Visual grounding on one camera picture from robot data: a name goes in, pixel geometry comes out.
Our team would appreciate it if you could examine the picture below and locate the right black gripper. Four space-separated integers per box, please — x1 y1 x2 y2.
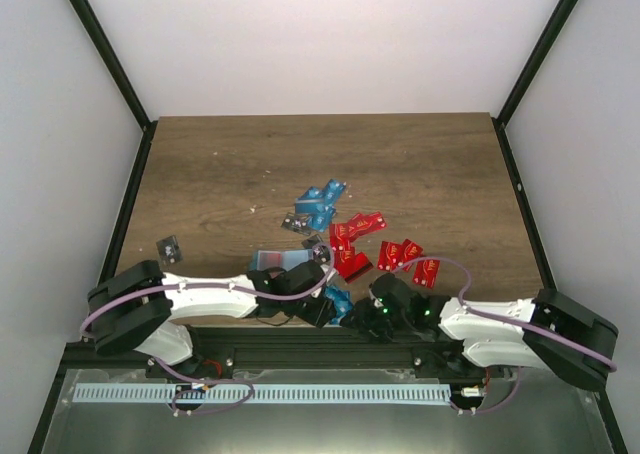
341 297 412 344

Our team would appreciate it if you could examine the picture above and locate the teal leather card holder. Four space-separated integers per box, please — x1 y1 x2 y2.
249 249 313 271

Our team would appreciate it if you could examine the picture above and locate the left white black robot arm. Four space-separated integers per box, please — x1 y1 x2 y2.
80 260 337 378

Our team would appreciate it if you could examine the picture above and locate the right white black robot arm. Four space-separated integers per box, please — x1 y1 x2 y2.
340 273 618 391

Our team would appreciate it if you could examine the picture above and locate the blue card centre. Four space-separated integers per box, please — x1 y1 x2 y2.
325 286 353 325

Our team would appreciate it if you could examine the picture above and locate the red VIP card centre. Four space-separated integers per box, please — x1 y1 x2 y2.
334 248 373 283

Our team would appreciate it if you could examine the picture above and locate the black card near holder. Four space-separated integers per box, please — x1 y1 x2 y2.
302 234 334 264

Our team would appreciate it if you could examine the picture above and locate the red VIP card far right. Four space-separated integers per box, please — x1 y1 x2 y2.
412 258 441 289

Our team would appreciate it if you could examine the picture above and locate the black card beside blue pile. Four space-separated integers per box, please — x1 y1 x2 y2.
281 212 312 236

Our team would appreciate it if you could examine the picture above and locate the blue card lower pile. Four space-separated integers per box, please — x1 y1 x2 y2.
307 206 336 232

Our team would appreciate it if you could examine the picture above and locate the blue card with stripe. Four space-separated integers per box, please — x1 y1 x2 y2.
294 186 330 215

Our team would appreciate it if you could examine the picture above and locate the grey metal tray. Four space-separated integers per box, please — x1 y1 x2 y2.
42 370 613 453

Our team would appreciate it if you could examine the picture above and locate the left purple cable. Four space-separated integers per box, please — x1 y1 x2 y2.
79 241 335 340

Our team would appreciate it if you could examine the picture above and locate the purple cable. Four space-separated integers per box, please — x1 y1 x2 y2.
394 256 618 373
79 241 335 340

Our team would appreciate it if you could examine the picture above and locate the black aluminium front rail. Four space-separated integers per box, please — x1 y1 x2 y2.
64 325 591 380

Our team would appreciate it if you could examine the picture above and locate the light blue slotted cable duct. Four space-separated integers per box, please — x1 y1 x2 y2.
72 383 451 406

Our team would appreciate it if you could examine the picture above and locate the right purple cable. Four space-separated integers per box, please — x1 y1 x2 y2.
394 256 618 373

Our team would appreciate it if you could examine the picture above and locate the left black frame post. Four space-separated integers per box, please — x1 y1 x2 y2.
53 0 153 131

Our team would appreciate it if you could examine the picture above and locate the black frame post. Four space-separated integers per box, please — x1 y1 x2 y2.
53 0 153 131
496 0 595 125

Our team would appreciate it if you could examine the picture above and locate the right black frame post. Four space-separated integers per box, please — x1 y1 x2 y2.
496 0 595 125

